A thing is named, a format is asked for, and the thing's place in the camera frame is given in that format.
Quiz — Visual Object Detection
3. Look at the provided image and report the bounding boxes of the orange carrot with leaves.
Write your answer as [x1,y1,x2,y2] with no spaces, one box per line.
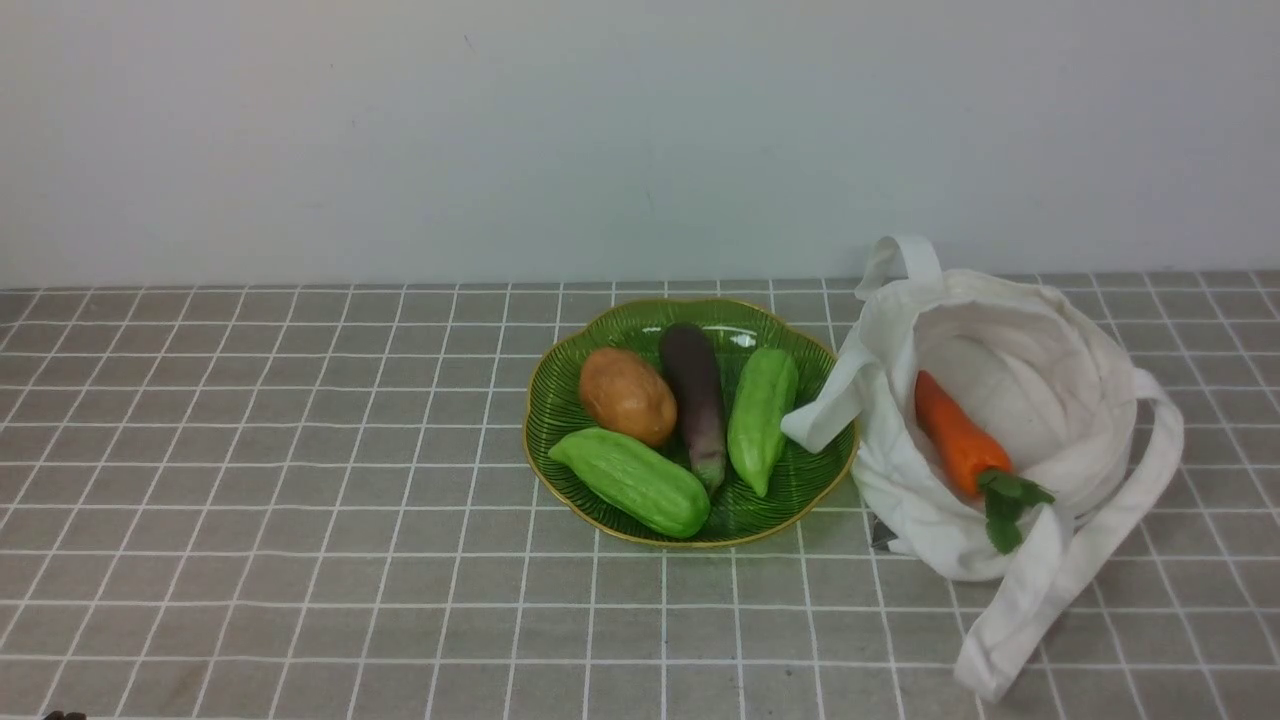
[914,370,1055,555]

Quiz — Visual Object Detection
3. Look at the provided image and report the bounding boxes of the white cloth bag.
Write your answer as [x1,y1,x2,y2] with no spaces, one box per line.
[780,236,1185,702]

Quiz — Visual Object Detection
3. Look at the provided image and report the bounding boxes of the brown potato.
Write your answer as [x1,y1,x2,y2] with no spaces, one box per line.
[579,347,677,448]

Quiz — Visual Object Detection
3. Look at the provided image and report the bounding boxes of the purple eggplant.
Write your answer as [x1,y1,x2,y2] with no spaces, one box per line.
[659,323,728,497]

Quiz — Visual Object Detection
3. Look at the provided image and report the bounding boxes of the green gourd lower left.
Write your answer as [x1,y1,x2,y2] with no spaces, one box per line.
[548,427,710,541]

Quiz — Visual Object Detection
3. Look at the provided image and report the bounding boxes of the green gourd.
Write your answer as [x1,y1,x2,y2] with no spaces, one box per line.
[727,347,799,498]
[548,427,710,541]

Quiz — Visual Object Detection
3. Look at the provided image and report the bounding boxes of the green gourd right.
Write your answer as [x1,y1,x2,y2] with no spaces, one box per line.
[727,347,799,498]

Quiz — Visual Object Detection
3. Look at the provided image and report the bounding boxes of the grey checked tablecloth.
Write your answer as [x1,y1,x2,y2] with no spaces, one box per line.
[1,270,1279,719]

